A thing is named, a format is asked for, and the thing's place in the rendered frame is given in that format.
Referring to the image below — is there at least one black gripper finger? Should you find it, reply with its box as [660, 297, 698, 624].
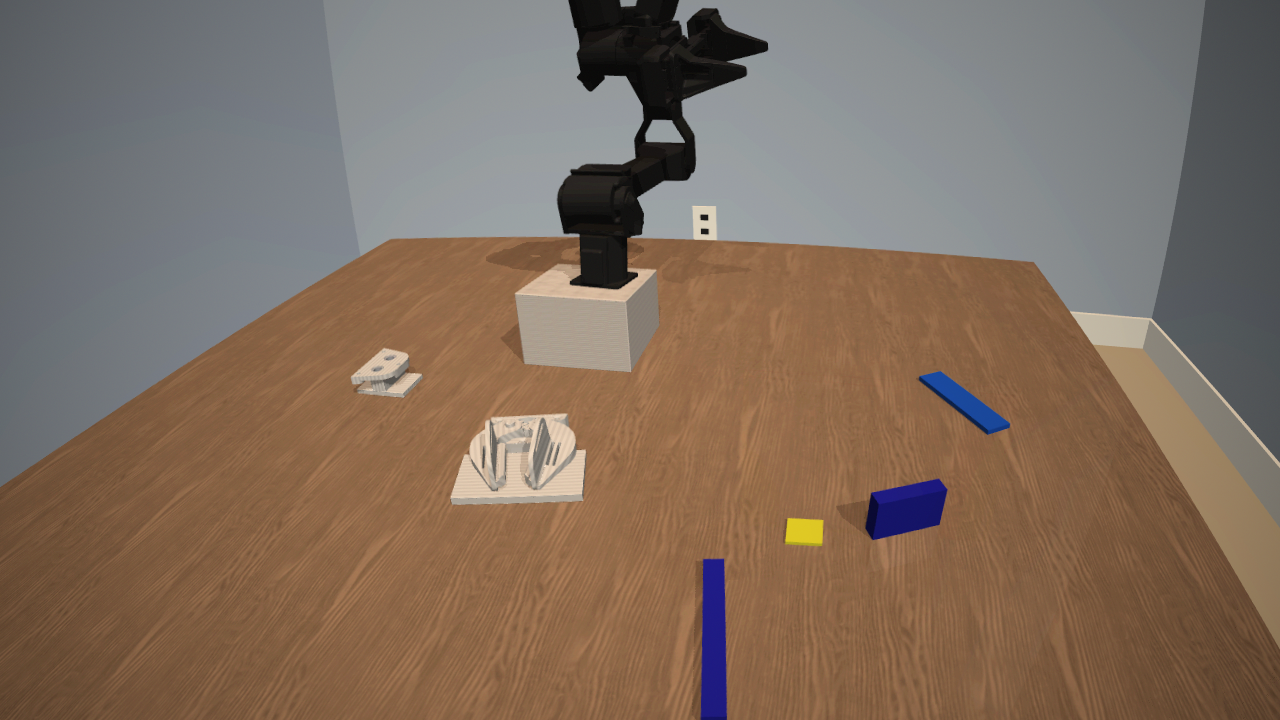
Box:
[709, 13, 768, 61]
[668, 44, 748, 102]

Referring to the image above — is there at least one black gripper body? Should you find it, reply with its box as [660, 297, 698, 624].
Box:
[616, 8, 719, 109]

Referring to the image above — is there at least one yellow square plate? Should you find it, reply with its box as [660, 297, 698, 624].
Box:
[785, 518, 824, 546]

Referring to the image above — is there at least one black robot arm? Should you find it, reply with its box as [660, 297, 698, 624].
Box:
[557, 0, 696, 290]

